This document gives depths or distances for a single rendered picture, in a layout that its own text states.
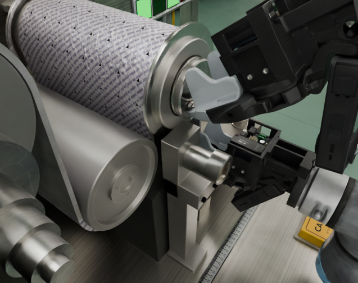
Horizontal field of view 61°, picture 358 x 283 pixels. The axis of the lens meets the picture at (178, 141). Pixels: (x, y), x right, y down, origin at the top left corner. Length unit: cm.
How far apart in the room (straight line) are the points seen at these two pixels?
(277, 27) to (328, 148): 11
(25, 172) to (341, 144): 24
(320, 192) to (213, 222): 28
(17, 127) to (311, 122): 233
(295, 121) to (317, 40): 220
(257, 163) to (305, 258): 28
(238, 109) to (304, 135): 208
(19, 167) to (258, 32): 19
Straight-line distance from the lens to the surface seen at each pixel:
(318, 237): 66
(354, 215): 44
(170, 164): 39
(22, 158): 17
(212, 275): 60
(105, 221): 38
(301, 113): 254
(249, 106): 27
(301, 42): 26
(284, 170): 44
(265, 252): 64
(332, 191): 44
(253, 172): 44
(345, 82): 26
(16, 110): 24
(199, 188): 40
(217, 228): 65
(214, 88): 30
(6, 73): 23
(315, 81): 27
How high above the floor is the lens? 146
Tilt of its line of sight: 44 degrees down
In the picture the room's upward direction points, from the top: straight up
